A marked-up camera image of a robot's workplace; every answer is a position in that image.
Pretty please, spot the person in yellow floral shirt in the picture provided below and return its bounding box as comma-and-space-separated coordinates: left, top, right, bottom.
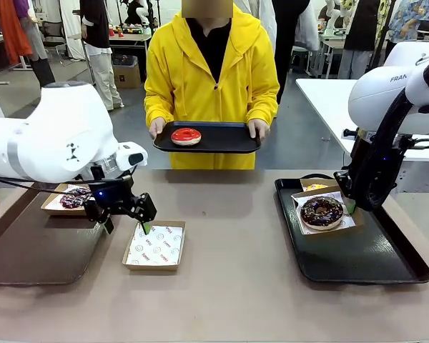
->
337, 0, 391, 80

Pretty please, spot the person in white jacket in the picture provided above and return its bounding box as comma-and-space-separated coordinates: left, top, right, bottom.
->
271, 0, 321, 105

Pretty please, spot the black plastic tray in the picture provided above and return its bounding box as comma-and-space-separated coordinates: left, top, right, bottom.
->
274, 177, 429, 285

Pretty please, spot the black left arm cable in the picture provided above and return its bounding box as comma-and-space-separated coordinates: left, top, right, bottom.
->
0, 172, 94, 193

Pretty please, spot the cardboard box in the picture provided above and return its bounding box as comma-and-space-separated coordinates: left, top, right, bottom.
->
113, 64, 142, 89

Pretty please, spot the chocolate glazed donut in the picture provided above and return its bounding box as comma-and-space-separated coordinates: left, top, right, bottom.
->
300, 196, 345, 230

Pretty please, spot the black serving tray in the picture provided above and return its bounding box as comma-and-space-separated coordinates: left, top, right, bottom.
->
152, 120, 262, 154

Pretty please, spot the large white table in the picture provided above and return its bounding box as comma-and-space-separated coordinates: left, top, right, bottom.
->
295, 77, 429, 164

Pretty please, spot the table with colourful toys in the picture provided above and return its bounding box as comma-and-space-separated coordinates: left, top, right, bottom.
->
109, 24, 154, 67

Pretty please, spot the purple sprinkled dark donut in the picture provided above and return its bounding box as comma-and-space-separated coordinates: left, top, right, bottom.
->
59, 188, 92, 209

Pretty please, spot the person in beige trousers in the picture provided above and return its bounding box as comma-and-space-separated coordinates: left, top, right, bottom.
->
79, 0, 125, 112

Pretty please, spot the orange garment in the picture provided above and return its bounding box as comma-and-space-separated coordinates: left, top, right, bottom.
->
0, 0, 33, 57

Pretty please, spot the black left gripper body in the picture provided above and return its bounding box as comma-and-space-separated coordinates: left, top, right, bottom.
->
84, 174, 136, 216

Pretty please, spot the brown plastic tray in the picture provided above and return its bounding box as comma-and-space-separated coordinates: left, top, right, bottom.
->
0, 185, 112, 286

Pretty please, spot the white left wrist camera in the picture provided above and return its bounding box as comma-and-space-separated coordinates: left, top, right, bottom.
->
117, 141, 149, 172

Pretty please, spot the grey plastic stool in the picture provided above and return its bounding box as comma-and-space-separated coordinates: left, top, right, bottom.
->
290, 45, 310, 74

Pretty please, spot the person left forearm yellow sleeve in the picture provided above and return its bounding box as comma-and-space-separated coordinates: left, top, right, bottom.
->
245, 88, 280, 125

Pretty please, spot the person right hand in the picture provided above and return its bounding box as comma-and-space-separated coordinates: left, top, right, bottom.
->
148, 117, 167, 141

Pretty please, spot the black office chair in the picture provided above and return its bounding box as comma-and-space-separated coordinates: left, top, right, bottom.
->
39, 20, 66, 66

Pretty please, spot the red glazed donut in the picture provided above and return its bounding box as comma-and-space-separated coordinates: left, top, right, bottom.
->
170, 127, 203, 147

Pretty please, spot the person in yellow hoodie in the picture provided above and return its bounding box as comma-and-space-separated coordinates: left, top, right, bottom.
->
144, 3, 280, 171

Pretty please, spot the person in grey apron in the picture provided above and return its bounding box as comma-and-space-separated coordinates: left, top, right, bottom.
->
13, 0, 57, 89

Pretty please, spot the person right forearm yellow sleeve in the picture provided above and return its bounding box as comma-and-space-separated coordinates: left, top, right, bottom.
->
144, 84, 177, 125

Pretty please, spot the black right arm cable sleeve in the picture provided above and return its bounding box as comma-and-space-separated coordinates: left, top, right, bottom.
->
353, 46, 429, 213

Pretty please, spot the kraft paper box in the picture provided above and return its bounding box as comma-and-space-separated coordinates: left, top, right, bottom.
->
299, 177, 345, 194
291, 191, 365, 236
122, 219, 187, 272
40, 183, 94, 217

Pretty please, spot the person left hand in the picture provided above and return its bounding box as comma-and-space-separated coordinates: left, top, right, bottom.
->
247, 118, 271, 141

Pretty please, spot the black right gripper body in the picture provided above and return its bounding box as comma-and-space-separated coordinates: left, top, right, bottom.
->
349, 134, 415, 196

